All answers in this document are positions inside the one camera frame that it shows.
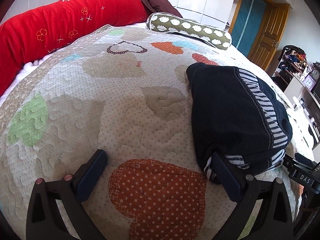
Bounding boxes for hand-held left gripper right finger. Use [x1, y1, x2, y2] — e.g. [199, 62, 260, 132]
[210, 152, 293, 240]

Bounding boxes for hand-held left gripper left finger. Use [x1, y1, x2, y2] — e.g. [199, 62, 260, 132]
[26, 149, 108, 240]

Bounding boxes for navy pants with striped sides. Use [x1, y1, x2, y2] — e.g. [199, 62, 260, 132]
[186, 62, 293, 184]

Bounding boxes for white knit garment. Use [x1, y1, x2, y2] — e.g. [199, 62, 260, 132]
[287, 106, 316, 148]

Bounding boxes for patchwork heart quilt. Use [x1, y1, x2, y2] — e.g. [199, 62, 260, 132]
[0, 24, 316, 240]

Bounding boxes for beige desk shelf unit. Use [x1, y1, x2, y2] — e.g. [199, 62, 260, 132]
[283, 75, 320, 151]

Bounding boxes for purple alarm clock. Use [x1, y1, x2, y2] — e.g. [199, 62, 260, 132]
[303, 76, 315, 89]

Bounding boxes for dark ornate table clock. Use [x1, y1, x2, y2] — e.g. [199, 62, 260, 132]
[310, 61, 320, 81]

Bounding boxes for cluttered shoe rack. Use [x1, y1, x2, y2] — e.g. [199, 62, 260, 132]
[271, 45, 308, 91]

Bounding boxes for wooden door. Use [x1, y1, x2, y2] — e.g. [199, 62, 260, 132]
[249, 2, 291, 71]

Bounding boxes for olive bolster pillow white dots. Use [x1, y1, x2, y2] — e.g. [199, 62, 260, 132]
[146, 12, 233, 51]

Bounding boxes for red bolster pillow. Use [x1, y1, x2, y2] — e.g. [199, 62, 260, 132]
[0, 0, 148, 97]

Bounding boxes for teal curtain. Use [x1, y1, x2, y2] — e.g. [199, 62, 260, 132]
[230, 0, 267, 58]

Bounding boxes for dark brown blanket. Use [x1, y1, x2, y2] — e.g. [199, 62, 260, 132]
[68, 0, 183, 26]

